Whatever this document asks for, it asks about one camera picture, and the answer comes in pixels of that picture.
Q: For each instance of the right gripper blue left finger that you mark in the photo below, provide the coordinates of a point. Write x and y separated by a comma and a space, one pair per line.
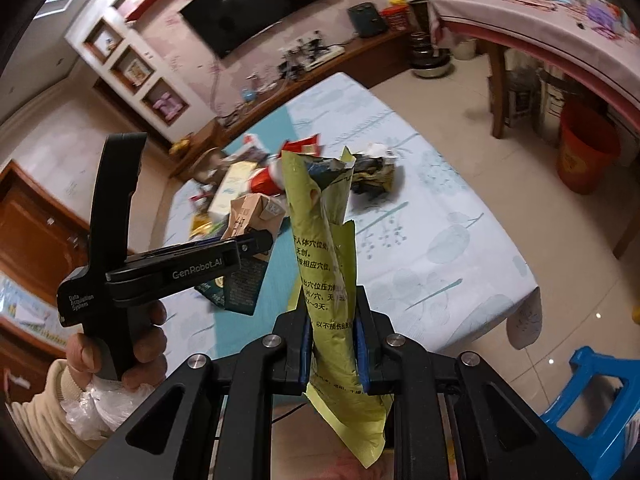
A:
300, 347

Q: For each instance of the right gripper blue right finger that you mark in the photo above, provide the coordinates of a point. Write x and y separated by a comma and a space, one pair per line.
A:
362, 333

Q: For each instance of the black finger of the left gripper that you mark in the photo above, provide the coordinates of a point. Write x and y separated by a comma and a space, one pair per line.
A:
255, 244

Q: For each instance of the green and brown carton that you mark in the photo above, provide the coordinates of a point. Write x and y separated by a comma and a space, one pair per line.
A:
254, 224

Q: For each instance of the golden snack bag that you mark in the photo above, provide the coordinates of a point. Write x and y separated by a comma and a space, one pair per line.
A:
202, 226

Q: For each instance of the cream toothpaste box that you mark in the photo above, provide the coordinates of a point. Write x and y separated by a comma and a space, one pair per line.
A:
232, 186

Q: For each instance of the yellow-green paper pouch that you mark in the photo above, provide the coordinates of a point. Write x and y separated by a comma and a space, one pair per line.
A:
317, 190

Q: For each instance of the red snack packet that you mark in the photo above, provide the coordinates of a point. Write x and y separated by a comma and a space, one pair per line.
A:
307, 146

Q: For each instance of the black gold wrapper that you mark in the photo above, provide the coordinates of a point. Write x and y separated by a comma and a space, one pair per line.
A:
374, 170

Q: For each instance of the red paper cup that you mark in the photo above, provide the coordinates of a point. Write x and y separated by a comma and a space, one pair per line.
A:
268, 180

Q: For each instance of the red white torn box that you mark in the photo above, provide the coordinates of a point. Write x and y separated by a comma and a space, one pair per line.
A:
251, 149

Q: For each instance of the clear plastic bag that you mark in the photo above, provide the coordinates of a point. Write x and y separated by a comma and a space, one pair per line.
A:
103, 407

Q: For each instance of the person left hand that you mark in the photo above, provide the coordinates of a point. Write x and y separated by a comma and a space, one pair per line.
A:
83, 355

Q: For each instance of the brown wooden door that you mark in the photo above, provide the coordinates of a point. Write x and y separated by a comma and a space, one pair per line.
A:
42, 241

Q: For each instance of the printed tablecloth with teal stripe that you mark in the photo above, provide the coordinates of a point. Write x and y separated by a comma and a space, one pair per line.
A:
430, 254

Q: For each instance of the fruit bowl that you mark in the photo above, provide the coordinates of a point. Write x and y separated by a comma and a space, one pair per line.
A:
179, 149

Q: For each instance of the white set-top box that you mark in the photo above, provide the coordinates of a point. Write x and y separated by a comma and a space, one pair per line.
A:
323, 57

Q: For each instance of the dark green appliance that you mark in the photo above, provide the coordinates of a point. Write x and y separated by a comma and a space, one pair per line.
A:
367, 22

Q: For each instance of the stacked metal pots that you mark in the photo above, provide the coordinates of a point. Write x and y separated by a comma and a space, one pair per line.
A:
427, 61

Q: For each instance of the red basket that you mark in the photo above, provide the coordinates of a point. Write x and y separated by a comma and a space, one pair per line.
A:
397, 17

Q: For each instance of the blue plastic stool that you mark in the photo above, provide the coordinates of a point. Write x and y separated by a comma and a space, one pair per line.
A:
596, 415

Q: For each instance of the red bucket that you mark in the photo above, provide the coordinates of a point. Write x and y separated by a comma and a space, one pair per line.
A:
589, 145

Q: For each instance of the side table pink cloth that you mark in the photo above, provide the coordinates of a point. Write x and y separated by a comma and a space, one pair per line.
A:
555, 34

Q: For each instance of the wall mounted television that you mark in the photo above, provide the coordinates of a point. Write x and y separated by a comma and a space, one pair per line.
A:
226, 24

